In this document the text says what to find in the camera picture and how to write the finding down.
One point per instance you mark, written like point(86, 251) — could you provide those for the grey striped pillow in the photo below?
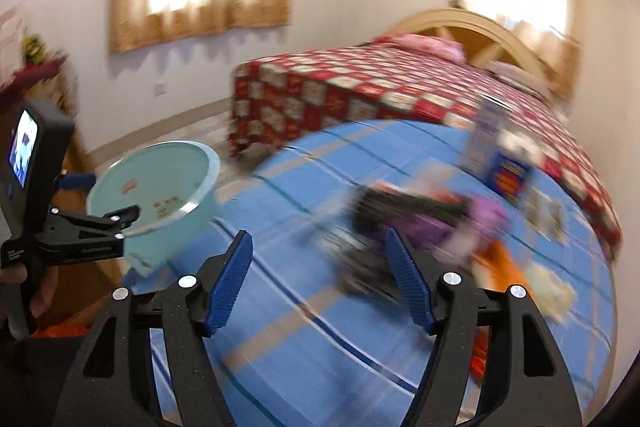
point(515, 77)

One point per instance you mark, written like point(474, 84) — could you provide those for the blue plaid bed sheet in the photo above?
point(325, 167)

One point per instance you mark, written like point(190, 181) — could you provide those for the purple plastic wrapper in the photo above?
point(450, 227)

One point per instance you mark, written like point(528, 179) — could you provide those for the maroon desk cloth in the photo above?
point(35, 72)

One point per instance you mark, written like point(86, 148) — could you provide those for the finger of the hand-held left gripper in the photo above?
point(95, 221)
point(80, 181)

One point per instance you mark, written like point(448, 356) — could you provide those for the red plastic bag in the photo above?
point(62, 330)

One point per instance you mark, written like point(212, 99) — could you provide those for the person's left hand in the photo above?
point(44, 292)

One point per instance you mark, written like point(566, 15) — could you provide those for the white and blue carton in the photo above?
point(492, 142)

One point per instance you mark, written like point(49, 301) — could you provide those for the narrow beige patterned curtain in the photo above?
point(565, 57)

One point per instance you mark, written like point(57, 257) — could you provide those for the orange red snack wrapper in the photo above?
point(500, 269)

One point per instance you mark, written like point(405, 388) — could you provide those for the pink pillow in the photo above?
point(425, 44)

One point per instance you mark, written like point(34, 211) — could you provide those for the white paper box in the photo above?
point(11, 37)

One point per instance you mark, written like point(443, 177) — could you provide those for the small printed packets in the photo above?
point(546, 213)

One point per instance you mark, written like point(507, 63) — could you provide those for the white wall socket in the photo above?
point(161, 88)

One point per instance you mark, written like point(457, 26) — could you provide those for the teal plastic basin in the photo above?
point(160, 177)

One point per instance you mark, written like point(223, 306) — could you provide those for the clear plastic bag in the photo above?
point(547, 292)

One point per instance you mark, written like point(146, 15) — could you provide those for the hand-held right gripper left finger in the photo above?
point(232, 282)

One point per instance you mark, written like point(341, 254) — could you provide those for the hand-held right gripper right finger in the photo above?
point(407, 282)

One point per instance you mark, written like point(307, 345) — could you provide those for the green crumpled cloth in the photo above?
point(32, 47)

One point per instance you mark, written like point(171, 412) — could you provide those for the black mesh net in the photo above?
point(375, 212)

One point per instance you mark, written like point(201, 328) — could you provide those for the cream wooden headboard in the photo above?
point(465, 19)

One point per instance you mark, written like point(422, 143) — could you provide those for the bed with red patterned cover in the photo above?
point(400, 87)

